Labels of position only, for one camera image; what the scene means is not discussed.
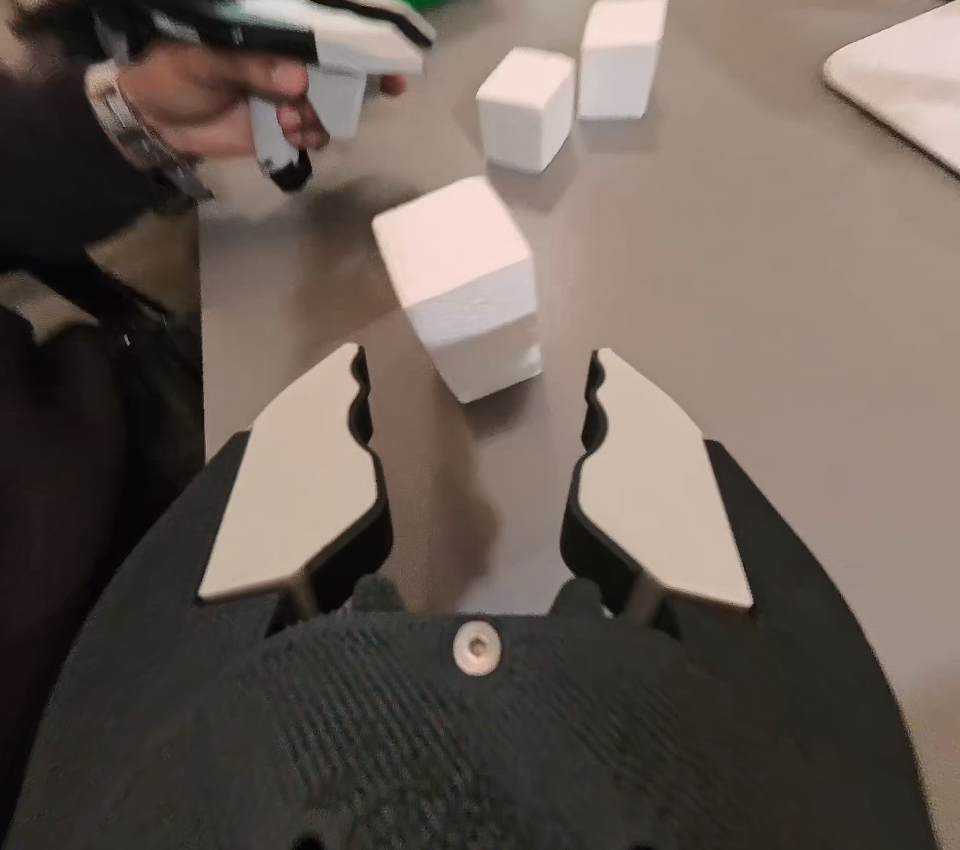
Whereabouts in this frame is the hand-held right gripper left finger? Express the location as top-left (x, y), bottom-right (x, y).
top-left (196, 342), bottom-right (394, 620)

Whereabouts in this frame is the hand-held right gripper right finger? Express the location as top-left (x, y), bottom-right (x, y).
top-left (559, 347), bottom-right (756, 628)

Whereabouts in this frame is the person's left forearm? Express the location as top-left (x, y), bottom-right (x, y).
top-left (0, 0), bottom-right (181, 270)

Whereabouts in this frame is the grey desk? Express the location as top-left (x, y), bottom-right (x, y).
top-left (196, 0), bottom-right (960, 850)

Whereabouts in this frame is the person's left hand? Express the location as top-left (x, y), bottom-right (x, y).
top-left (120, 47), bottom-right (408, 160)

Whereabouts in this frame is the silver wristwatch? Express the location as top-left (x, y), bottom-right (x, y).
top-left (84, 61), bottom-right (216, 204)

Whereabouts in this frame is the person's black clothing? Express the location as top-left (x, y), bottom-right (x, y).
top-left (0, 257), bottom-right (207, 814)

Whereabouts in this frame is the white stand base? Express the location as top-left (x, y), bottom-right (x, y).
top-left (822, 0), bottom-right (960, 178)

